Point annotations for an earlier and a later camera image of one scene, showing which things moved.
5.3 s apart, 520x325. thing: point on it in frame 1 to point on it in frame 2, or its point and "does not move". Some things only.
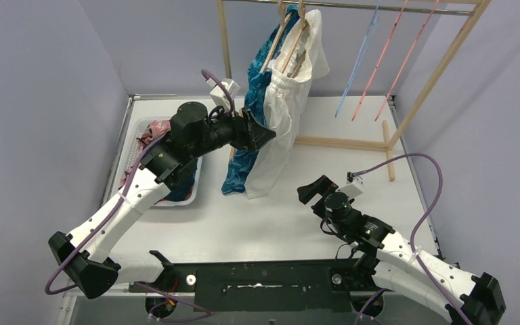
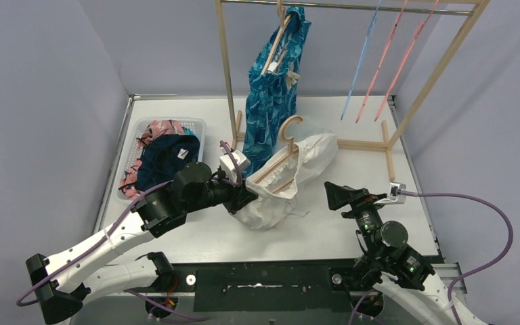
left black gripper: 246,132 to 240,200
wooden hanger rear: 286,17 does not move
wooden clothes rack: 388,139 does not move
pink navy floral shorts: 155,129 does not move
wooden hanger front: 301,17 to 293,150
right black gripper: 321,185 to 357,199
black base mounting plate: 326,285 does not move
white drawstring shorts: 306,57 to 276,187
